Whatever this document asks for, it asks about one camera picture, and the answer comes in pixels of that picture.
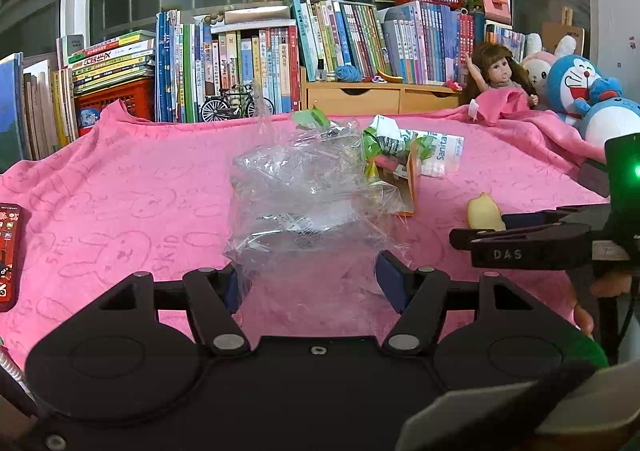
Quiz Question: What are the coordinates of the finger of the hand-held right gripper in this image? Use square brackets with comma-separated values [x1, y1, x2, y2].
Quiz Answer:
[501, 204, 612, 232]
[449, 224, 594, 252]

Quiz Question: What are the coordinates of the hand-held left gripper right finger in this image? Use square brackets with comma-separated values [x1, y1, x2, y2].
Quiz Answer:
[375, 250, 545, 358]

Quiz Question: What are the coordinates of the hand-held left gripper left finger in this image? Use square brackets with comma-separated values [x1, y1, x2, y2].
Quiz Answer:
[95, 264, 252, 358]

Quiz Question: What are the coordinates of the yellow apple piece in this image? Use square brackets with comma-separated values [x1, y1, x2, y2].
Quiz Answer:
[467, 192, 507, 232]

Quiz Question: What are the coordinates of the orange white carton box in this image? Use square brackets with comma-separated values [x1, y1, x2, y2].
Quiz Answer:
[375, 150, 422, 218]

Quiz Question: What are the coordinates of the white green packet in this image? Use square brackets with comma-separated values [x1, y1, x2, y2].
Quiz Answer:
[362, 114, 466, 180]

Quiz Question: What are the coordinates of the colourful snack wrapper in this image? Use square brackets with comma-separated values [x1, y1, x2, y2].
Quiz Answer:
[366, 155, 408, 182]

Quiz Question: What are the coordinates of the clear plastic bag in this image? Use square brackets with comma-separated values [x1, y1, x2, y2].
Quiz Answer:
[222, 81, 413, 332]

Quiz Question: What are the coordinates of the green plastic wrapper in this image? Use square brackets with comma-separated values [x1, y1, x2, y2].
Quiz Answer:
[291, 108, 329, 130]

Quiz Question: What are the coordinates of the person's right hand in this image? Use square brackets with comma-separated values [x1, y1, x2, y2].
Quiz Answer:
[573, 274, 634, 336]

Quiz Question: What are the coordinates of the pink printed blanket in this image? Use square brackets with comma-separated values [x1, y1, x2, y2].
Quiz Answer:
[0, 98, 640, 372]

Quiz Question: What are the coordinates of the blue white cat plush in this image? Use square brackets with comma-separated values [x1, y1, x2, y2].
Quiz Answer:
[546, 53, 640, 148]

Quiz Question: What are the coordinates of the white pink bunny plush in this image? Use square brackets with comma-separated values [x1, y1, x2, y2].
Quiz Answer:
[520, 34, 579, 98]

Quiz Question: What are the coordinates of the brown haired doll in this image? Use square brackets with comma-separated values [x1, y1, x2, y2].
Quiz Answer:
[462, 42, 539, 110]

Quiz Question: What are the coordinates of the wooden drawer unit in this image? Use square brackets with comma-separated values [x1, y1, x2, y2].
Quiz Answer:
[300, 66, 464, 116]

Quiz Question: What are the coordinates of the row of small books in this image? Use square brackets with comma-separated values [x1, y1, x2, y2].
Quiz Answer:
[482, 21, 527, 63]

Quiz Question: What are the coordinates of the black bicycle model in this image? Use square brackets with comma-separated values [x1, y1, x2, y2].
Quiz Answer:
[200, 83, 276, 123]

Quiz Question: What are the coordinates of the small wooden easel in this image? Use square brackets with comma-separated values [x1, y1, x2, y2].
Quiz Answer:
[542, 6, 586, 58]

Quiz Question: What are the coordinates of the row of blue spine books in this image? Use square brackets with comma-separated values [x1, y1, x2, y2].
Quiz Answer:
[377, 0, 477, 85]

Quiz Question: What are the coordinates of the blue yarn ball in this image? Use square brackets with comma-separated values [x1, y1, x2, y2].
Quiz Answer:
[333, 63, 362, 83]

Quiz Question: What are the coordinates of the red plastic crate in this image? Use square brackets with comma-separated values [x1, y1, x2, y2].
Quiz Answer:
[74, 77, 156, 139]

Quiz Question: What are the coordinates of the smartphone with red case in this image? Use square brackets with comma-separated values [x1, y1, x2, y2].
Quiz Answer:
[0, 204, 32, 313]

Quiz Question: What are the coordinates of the row of pastel spine books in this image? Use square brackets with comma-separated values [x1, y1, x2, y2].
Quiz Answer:
[202, 25, 302, 115]

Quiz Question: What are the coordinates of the row of tall thin books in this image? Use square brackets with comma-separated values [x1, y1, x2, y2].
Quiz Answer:
[155, 8, 212, 125]

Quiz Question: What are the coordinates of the row of leaning picture books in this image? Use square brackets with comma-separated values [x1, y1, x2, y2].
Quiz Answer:
[287, 0, 394, 83]

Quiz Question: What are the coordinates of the stack of flat books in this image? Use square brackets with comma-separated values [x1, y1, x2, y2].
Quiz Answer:
[69, 30, 157, 95]

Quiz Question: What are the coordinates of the row of beige books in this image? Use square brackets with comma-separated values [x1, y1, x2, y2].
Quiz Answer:
[0, 51, 79, 175]

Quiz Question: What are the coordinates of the flat beige box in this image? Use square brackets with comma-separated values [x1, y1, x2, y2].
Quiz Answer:
[224, 6, 291, 27]

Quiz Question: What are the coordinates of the grey ribbed cable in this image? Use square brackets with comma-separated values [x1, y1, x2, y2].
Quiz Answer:
[0, 350, 27, 384]

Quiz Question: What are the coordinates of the wooden bead string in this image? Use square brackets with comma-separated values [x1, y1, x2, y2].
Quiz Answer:
[197, 4, 236, 27]

